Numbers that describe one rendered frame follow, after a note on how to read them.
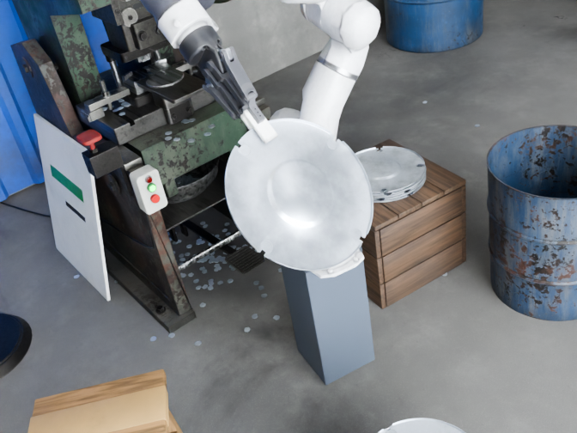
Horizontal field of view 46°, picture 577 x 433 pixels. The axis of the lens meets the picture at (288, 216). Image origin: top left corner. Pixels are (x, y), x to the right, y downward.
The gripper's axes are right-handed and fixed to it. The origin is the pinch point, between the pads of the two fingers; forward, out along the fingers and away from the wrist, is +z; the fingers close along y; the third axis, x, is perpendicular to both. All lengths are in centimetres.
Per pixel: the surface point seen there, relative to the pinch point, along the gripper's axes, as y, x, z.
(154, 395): -71, -27, 30
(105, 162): -87, 3, -33
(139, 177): -83, 8, -23
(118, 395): -76, -33, 25
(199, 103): -93, 45, -38
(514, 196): -39, 80, 45
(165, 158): -93, 23, -27
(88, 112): -99, 12, -54
